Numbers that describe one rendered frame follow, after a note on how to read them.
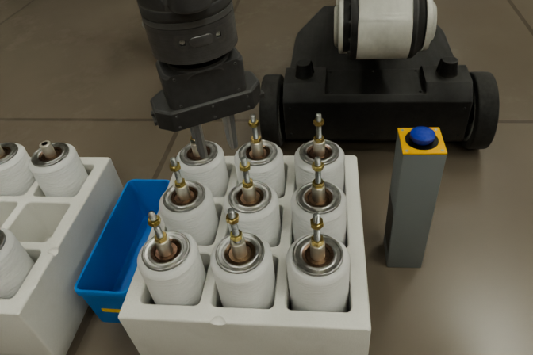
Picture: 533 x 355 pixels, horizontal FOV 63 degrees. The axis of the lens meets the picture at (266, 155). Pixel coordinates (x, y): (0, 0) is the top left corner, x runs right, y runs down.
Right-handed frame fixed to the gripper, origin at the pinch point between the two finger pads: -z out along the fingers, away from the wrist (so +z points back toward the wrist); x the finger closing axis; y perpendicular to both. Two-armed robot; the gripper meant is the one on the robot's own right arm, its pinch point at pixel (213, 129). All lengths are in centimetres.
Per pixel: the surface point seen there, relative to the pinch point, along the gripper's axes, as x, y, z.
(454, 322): 34, -13, -49
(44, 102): -40, 112, -49
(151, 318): -15.8, -0.5, -30.7
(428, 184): 34.3, 0.0, -24.3
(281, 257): 6.9, 1.2, -30.7
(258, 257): 2.1, -2.4, -23.4
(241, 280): -1.4, -4.6, -24.2
